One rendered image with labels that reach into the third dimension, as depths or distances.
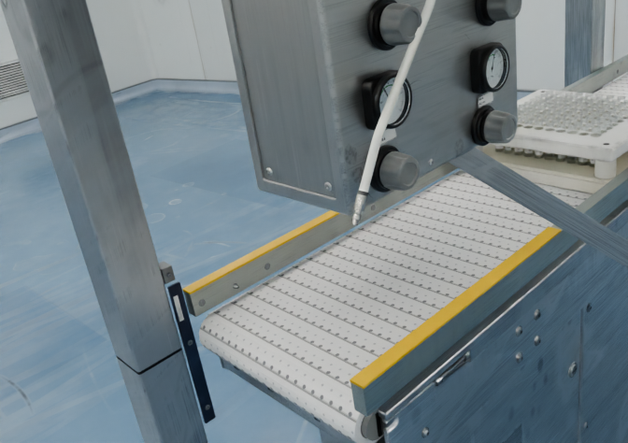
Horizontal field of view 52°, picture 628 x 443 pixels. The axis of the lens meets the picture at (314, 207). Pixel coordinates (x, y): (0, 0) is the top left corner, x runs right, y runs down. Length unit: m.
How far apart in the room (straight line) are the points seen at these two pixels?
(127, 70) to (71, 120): 5.85
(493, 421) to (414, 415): 0.28
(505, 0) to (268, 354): 0.41
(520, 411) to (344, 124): 0.64
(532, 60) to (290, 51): 3.84
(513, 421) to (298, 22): 0.69
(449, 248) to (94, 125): 0.45
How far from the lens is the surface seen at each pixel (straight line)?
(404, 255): 0.83
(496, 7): 0.52
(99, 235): 0.70
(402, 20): 0.42
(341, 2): 0.41
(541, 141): 0.98
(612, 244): 0.72
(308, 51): 0.42
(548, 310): 0.82
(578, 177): 0.98
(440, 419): 0.69
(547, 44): 4.19
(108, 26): 6.42
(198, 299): 0.76
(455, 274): 0.78
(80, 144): 0.67
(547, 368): 1.00
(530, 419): 1.01
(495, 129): 0.53
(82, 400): 2.17
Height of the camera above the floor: 1.21
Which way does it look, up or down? 23 degrees down
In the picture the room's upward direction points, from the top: 9 degrees counter-clockwise
